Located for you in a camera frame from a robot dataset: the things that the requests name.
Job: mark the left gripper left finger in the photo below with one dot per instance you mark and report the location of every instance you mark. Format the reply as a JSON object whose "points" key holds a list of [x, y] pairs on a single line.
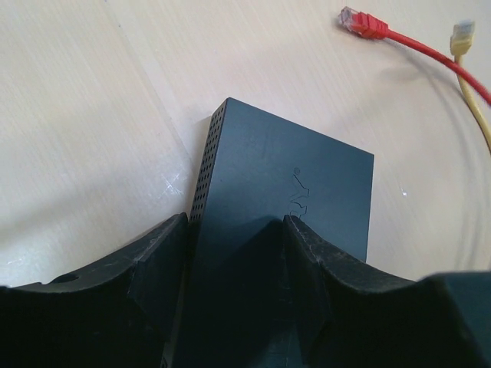
{"points": [[115, 312]]}

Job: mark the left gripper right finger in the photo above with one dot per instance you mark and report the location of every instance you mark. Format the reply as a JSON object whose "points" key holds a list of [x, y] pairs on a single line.
{"points": [[350, 314]]}

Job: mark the black network switch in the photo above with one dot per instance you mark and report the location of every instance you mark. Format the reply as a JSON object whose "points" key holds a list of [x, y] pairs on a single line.
{"points": [[256, 169]]}

